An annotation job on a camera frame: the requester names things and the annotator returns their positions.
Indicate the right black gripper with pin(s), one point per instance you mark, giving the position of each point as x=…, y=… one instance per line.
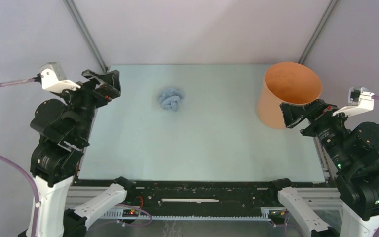
x=291, y=112

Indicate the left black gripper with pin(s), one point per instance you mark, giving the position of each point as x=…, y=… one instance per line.
x=111, y=80

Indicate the blue plastic trash bag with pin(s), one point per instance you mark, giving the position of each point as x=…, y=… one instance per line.
x=170, y=98

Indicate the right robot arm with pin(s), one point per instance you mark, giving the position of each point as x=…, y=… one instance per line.
x=355, y=154

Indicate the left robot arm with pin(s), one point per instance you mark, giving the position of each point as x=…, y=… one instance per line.
x=64, y=125

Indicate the orange trash bin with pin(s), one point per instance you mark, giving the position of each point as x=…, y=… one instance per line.
x=285, y=82

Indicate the right circuit board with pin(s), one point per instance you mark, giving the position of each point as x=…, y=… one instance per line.
x=278, y=213

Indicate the circuit board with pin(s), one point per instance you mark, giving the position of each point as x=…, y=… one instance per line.
x=278, y=213
x=130, y=213

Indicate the left circuit board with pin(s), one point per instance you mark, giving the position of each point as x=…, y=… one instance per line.
x=130, y=213

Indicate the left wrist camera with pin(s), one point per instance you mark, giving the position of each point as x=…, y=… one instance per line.
x=53, y=79

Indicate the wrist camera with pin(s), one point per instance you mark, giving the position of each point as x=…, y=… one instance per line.
x=53, y=79
x=360, y=100

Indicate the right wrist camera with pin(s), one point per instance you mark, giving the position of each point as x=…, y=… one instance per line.
x=360, y=100

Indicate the left aluminium frame post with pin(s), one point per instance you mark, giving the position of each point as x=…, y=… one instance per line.
x=85, y=33

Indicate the aluminium frame post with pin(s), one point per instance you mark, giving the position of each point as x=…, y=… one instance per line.
x=85, y=33
x=318, y=30

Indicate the right aluminium frame post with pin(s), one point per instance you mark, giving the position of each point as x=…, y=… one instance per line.
x=318, y=30

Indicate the white slotted cable duct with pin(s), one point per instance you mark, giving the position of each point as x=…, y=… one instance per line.
x=118, y=214

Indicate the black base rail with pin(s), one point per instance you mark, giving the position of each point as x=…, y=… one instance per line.
x=206, y=198

